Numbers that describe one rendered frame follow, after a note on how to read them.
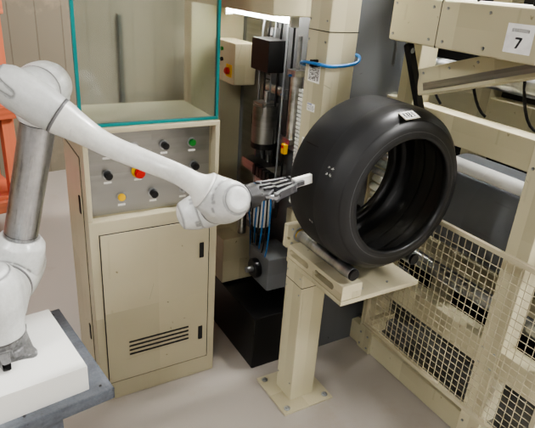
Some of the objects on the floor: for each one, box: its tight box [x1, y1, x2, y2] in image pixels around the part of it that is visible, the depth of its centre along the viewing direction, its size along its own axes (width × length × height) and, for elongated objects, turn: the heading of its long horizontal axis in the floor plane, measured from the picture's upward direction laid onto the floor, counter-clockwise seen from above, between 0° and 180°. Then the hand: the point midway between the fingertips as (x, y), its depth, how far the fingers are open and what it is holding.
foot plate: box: [256, 371, 333, 416], centre depth 258 cm, size 27×27×2 cm
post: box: [277, 0, 362, 400], centre depth 208 cm, size 13×13×250 cm
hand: (301, 180), depth 167 cm, fingers closed
